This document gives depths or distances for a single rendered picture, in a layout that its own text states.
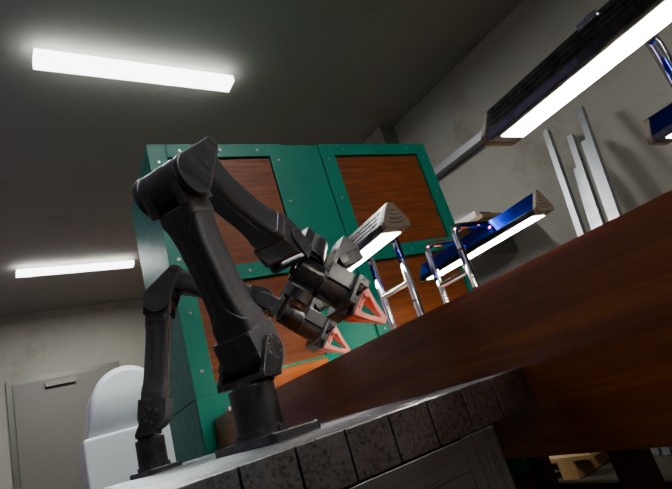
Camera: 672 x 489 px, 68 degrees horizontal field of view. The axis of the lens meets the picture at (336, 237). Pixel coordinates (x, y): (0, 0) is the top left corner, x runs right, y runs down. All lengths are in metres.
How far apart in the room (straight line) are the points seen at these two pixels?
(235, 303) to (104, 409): 3.13
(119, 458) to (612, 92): 3.95
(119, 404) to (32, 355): 4.17
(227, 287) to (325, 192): 1.52
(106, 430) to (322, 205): 2.28
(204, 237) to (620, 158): 3.32
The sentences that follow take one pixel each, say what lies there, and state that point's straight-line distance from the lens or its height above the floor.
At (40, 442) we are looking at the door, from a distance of 7.66.
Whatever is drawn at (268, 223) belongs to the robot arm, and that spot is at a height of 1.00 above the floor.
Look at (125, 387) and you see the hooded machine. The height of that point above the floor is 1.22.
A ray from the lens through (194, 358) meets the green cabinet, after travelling 1.75.
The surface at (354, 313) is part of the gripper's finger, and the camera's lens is 0.93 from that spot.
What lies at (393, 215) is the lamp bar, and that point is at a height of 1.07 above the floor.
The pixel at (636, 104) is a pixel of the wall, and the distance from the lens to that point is 3.78.
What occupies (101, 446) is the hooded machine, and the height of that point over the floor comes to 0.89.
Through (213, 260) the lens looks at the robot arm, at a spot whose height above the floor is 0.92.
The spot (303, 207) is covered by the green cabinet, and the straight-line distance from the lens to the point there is 2.10.
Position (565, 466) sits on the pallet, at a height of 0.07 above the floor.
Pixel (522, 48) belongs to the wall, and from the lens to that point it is 4.28.
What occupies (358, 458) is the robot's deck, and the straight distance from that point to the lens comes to 0.42.
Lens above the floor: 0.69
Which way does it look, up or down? 18 degrees up
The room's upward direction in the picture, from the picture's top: 18 degrees counter-clockwise
